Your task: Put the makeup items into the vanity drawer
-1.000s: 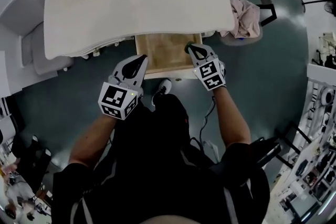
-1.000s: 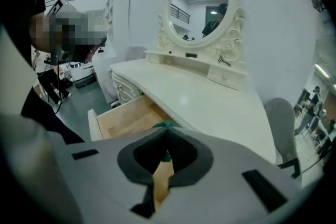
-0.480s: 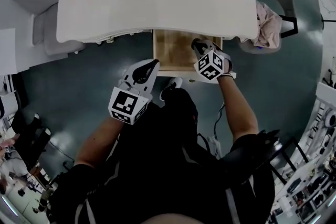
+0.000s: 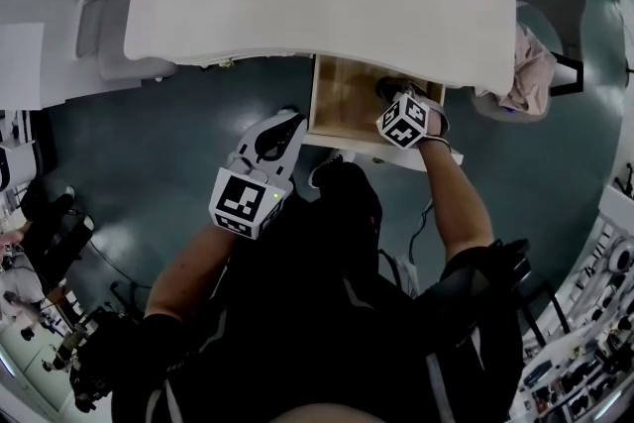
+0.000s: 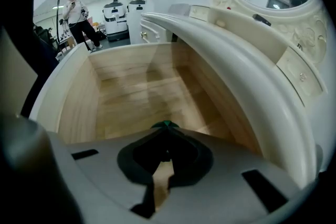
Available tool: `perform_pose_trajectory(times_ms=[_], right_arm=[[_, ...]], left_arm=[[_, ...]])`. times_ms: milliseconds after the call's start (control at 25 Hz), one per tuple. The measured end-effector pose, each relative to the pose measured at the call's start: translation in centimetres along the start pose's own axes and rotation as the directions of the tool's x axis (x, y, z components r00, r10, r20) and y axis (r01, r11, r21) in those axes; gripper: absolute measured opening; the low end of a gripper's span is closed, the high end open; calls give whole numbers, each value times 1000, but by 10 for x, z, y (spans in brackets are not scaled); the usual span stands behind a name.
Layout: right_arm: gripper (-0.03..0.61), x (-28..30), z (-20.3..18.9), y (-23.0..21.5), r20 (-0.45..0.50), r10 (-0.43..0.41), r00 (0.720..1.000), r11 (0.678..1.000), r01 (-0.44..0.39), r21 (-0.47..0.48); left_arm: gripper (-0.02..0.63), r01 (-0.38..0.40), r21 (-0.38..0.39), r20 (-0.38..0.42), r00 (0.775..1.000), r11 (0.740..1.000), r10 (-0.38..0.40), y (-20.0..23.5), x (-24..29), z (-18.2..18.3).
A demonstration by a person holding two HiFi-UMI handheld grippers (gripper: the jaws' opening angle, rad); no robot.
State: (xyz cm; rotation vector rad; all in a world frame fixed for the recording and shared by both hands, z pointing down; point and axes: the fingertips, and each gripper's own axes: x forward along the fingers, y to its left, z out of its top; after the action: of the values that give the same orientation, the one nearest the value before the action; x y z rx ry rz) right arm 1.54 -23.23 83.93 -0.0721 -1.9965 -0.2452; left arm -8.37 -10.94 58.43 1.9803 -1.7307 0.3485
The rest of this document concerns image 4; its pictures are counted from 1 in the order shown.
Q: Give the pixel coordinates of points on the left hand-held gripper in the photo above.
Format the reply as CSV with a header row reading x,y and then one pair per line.
x,y
257,163

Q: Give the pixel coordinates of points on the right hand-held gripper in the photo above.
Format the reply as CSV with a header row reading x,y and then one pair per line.
x,y
403,121

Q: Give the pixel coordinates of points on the wooden vanity drawer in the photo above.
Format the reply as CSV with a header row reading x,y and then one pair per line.
x,y
347,99

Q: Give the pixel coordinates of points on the person's right forearm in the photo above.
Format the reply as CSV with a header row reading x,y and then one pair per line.
x,y
455,198

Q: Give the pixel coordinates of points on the person's left forearm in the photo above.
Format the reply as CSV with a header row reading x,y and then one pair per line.
x,y
198,262

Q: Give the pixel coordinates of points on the black wrist band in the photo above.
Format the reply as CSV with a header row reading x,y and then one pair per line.
x,y
440,141

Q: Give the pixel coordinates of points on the pink cloth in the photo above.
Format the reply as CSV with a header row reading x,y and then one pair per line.
x,y
531,74

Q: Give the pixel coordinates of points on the white power strip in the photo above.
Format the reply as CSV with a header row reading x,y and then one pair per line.
x,y
409,273

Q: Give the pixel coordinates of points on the person's black clothing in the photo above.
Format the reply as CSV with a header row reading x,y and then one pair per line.
x,y
317,312

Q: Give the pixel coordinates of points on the black office chair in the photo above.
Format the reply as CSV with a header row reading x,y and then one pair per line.
x,y
49,223

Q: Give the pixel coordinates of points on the white shelf with equipment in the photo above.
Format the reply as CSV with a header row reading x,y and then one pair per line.
x,y
589,312

